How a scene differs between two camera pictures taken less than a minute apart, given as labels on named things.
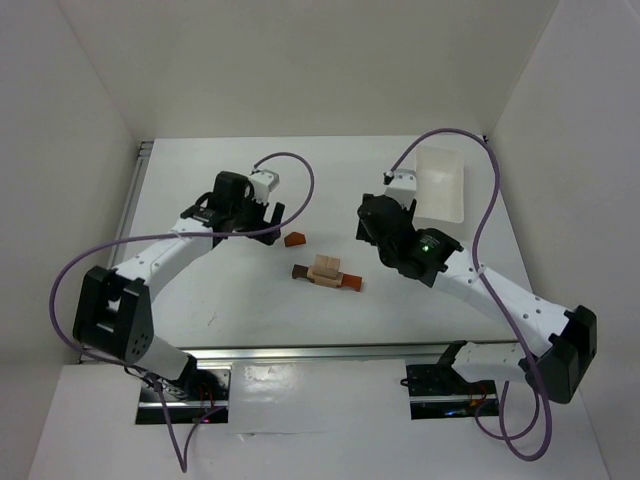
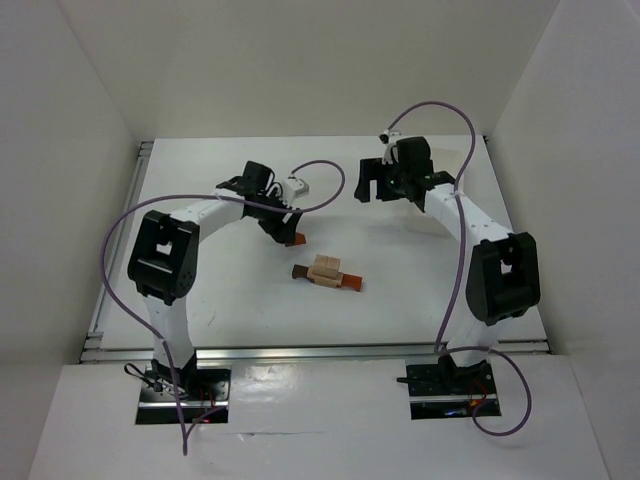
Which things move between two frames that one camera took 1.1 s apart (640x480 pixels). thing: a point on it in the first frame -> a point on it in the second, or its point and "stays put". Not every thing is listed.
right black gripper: [370, 223] -> [375, 176]
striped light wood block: [335, 281] stays put
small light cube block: [333, 263] stays put
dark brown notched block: [299, 271] stays put
